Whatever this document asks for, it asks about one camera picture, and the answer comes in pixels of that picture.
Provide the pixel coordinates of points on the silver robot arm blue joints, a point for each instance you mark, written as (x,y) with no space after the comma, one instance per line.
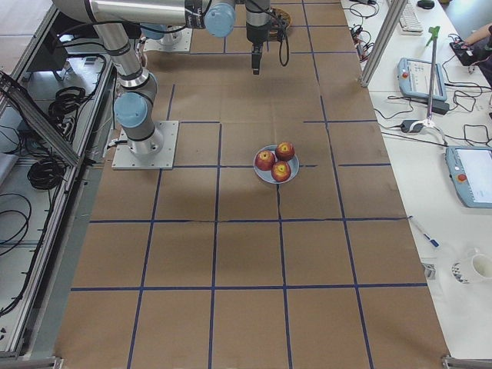
(133,109)

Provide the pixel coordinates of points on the light blue plate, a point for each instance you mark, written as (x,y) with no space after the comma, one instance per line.
(267,177)

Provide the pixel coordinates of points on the white keyboard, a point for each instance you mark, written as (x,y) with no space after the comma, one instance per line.
(409,22)

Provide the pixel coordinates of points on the blue teach pendant far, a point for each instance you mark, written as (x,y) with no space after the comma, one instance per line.
(414,78)

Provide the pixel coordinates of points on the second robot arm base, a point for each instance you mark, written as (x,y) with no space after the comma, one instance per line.
(164,38)

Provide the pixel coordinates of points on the black computer mouse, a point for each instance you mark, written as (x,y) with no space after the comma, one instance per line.
(426,4)

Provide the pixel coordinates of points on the green tipped grabber stick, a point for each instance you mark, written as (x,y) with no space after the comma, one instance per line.
(428,122)

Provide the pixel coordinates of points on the red apple top on plate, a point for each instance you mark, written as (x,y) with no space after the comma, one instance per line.
(284,151)

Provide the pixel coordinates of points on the blue teach pendant near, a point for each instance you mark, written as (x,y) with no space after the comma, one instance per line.
(470,173)

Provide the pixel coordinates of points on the blue teach pendant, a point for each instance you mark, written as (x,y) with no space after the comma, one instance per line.
(470,173)
(414,78)

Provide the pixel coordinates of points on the brown paper table cover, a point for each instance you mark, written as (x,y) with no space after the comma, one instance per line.
(208,266)

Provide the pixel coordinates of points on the red apple left on plate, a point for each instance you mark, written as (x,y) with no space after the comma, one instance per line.
(264,160)

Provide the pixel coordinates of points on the red apple on plate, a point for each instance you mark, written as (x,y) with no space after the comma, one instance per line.
(284,151)
(264,160)
(281,171)

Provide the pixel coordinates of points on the red apple front on plate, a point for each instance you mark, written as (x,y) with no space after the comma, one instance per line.
(281,171)

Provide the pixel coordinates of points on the white blue pen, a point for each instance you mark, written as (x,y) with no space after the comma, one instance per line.
(420,228)

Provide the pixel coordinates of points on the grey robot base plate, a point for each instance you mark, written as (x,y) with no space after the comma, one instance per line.
(157,152)

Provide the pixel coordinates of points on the small metal clip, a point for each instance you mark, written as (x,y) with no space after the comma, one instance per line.
(430,271)

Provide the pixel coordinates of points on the white patterned mug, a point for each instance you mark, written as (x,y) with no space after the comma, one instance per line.
(474,267)

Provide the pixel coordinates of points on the aluminium frame post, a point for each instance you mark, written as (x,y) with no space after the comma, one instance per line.
(386,31)

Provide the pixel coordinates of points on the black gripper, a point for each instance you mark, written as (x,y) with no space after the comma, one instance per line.
(255,34)

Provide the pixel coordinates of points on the black power adapter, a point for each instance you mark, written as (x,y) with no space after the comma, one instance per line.
(440,107)

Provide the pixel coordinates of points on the brown wicker basket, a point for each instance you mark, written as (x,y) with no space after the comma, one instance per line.
(280,22)

